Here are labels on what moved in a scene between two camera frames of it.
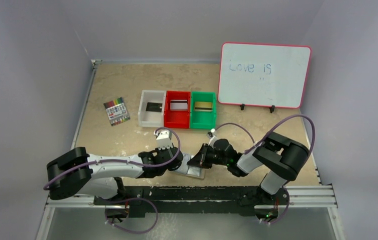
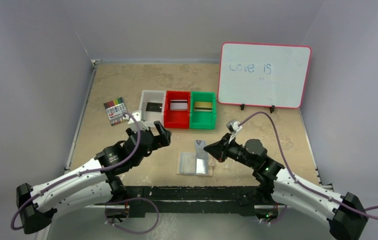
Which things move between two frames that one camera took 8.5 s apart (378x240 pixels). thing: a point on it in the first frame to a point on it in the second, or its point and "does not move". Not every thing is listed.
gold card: (202, 106) does not move
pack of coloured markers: (116, 111) does not move
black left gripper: (174, 159) to (155, 136)
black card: (154, 107) does not move
